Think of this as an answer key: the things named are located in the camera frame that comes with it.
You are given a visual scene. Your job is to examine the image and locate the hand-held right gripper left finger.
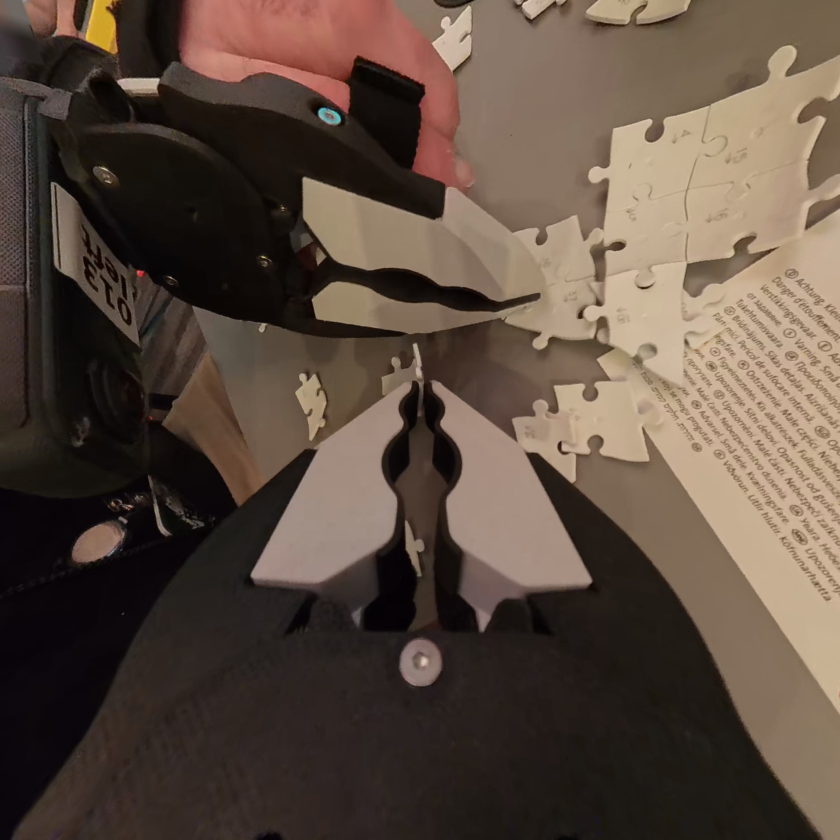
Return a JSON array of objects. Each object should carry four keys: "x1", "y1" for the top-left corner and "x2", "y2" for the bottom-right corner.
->
[{"x1": 250, "y1": 382, "x2": 421, "y2": 629}]

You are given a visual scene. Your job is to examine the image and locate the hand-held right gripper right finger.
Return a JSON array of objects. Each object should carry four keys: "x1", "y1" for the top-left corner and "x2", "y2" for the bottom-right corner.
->
[{"x1": 423, "y1": 382, "x2": 593, "y2": 631}]

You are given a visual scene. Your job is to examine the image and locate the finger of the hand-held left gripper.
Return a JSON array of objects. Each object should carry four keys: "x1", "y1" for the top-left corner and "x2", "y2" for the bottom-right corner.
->
[
  {"x1": 312, "y1": 287, "x2": 542, "y2": 337},
  {"x1": 301, "y1": 176, "x2": 543, "y2": 304}
]

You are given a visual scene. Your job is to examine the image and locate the single white puzzle piece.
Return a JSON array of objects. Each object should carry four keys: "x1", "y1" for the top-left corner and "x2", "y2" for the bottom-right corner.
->
[{"x1": 382, "y1": 343, "x2": 427, "y2": 421}]

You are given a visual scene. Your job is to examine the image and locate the white puzzle pieces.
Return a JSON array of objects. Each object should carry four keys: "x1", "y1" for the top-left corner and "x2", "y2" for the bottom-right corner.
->
[{"x1": 292, "y1": 0, "x2": 690, "y2": 578}]

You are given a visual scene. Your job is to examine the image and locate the assembled white puzzle ball section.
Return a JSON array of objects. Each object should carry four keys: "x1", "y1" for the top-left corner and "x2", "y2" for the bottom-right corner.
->
[{"x1": 505, "y1": 45, "x2": 840, "y2": 388}]

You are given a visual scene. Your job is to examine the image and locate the person's left hand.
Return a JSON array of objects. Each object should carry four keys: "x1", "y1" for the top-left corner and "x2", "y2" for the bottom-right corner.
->
[{"x1": 177, "y1": 0, "x2": 478, "y2": 189}]

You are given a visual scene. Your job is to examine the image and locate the person's beige trousers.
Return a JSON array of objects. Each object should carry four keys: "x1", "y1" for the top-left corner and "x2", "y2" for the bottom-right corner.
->
[{"x1": 161, "y1": 354, "x2": 263, "y2": 506}]

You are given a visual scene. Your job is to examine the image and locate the white instruction leaflet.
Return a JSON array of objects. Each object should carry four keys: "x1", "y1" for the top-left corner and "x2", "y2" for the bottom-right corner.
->
[{"x1": 597, "y1": 226, "x2": 840, "y2": 706}]

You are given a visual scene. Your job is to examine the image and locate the black white patterned strap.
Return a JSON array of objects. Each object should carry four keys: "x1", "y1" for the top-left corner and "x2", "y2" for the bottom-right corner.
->
[{"x1": 147, "y1": 474, "x2": 221, "y2": 538}]

